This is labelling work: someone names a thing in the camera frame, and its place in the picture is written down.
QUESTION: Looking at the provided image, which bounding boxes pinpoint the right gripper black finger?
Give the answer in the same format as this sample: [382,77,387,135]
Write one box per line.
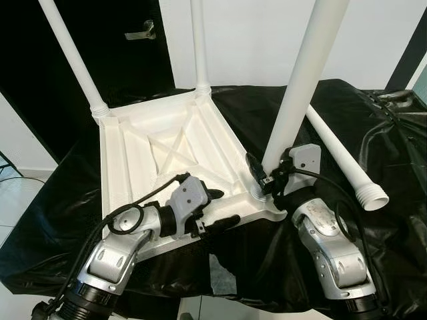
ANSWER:
[247,152,268,194]

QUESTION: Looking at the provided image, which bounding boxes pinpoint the pale tape patch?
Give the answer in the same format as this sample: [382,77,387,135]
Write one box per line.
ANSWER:
[210,257,236,294]

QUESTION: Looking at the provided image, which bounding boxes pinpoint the black plastic cover sheet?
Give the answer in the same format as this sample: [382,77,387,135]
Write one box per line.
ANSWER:
[0,79,427,314]

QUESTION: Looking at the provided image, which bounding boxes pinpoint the teal glass panel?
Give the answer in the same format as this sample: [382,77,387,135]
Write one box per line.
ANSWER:
[410,63,427,107]

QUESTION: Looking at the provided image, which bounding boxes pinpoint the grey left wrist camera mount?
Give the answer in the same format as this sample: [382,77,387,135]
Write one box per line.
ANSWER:
[165,175,209,235]

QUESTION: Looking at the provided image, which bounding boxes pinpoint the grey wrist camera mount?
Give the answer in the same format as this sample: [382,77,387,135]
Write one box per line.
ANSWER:
[165,175,209,235]
[288,143,322,194]

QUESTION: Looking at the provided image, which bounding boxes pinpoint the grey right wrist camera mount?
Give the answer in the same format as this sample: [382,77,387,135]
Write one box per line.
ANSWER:
[288,143,322,194]

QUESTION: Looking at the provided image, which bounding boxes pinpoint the metal door handle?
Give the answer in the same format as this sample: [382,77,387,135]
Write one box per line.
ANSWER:
[125,20,157,42]

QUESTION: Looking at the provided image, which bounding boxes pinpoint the black window frame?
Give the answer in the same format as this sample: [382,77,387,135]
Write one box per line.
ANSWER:
[384,13,427,94]

